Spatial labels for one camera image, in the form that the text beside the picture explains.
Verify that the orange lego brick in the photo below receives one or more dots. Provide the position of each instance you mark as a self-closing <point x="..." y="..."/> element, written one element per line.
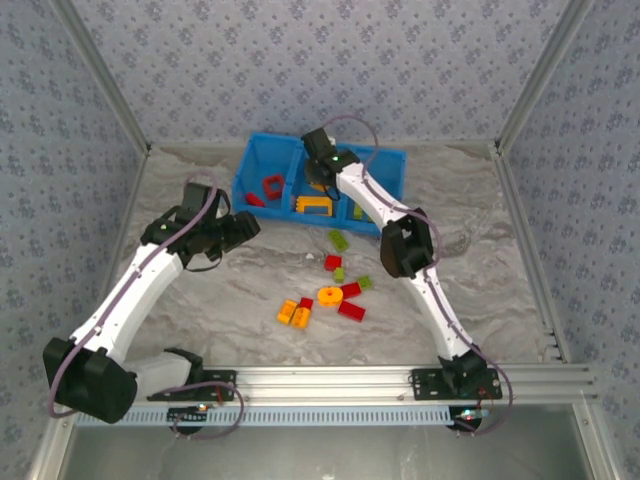
<point x="301" y="318"/>
<point x="320" y="188"/>
<point x="287" y="311"/>

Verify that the green two-by-four lego brick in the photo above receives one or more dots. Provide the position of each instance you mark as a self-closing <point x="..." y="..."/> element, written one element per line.
<point x="358" y="212"/>
<point x="339" y="240"/>

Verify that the small red lego brick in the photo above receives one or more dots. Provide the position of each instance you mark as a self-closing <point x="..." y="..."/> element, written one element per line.
<point x="306" y="303"/>

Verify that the small green lego brick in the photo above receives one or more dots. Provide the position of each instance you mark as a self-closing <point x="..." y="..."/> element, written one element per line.
<point x="365" y="283"/>
<point x="339" y="275"/>

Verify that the orange round lego piece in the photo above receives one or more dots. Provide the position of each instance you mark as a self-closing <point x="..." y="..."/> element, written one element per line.
<point x="324" y="299"/>

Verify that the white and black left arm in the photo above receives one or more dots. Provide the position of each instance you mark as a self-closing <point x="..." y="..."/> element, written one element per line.
<point x="90" y="380"/>

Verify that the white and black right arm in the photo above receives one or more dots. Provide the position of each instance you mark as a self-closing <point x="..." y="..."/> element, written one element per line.
<point x="400" y="245"/>

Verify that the large red lego brick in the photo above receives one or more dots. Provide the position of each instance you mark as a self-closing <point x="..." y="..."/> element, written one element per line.
<point x="352" y="311"/>

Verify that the left controller board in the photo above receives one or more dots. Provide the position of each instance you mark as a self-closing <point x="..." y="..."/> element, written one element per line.
<point x="187" y="415"/>

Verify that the controller board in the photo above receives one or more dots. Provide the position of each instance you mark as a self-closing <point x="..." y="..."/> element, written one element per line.
<point x="187" y="415"/>
<point x="467" y="415"/>

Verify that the right controller board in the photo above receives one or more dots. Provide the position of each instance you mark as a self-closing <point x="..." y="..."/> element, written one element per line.
<point x="467" y="415"/>

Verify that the yellow window frame lego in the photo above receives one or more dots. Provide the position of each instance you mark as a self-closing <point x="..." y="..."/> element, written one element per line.
<point x="315" y="199"/>

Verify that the red square frame lego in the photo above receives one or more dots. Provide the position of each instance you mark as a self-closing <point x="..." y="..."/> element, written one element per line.
<point x="266" y="186"/>

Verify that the aluminium side rail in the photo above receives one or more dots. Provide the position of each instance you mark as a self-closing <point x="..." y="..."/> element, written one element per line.
<point x="527" y="250"/>
<point x="134" y="200"/>

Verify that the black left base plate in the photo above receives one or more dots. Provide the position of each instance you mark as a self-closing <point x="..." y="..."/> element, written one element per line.
<point x="220" y="380"/>

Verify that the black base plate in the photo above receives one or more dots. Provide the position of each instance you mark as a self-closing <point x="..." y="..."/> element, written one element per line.
<point x="220" y="380"/>
<point x="425" y="382"/>

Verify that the aluminium frame post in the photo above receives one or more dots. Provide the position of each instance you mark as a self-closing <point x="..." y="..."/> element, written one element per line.
<point x="540" y="75"/>
<point x="102" y="75"/>

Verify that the long aluminium frame rail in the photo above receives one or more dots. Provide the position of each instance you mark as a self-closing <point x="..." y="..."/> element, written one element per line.
<point x="320" y="382"/>

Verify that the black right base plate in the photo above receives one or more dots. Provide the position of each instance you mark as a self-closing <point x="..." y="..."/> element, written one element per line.
<point x="425" y="382"/>

